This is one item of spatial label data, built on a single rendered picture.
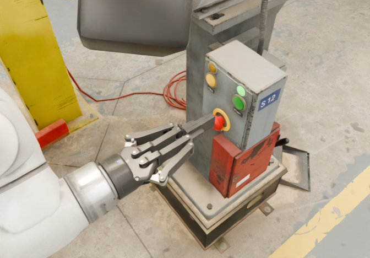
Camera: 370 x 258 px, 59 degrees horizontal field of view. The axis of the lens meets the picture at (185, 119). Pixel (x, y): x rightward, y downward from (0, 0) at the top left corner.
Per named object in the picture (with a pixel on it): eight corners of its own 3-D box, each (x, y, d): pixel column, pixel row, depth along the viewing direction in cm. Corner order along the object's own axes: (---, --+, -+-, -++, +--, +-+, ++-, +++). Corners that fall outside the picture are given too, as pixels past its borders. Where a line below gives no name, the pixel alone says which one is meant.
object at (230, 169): (248, 152, 153) (262, 97, 125) (268, 171, 146) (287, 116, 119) (207, 181, 143) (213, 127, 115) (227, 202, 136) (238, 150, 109)
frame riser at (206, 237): (210, 129, 203) (212, 101, 184) (285, 200, 171) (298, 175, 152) (140, 172, 182) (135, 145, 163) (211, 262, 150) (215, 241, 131)
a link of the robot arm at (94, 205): (95, 232, 55) (126, 212, 57) (82, 208, 48) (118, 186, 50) (72, 194, 60) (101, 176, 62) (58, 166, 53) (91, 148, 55)
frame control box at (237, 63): (247, 83, 103) (262, 9, 84) (301, 123, 92) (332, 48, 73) (186, 118, 93) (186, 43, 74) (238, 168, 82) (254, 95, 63)
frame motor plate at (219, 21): (247, -36, 108) (249, -47, 105) (305, -7, 96) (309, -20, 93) (158, -2, 94) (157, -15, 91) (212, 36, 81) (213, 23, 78)
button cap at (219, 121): (218, 118, 81) (219, 107, 78) (229, 127, 79) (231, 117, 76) (207, 125, 80) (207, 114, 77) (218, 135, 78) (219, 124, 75)
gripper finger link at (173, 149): (136, 160, 57) (140, 165, 56) (188, 130, 61) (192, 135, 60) (139, 172, 60) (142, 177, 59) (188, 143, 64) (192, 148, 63)
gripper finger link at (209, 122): (185, 130, 62) (187, 133, 61) (213, 113, 64) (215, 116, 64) (185, 140, 64) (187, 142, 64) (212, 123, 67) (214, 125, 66)
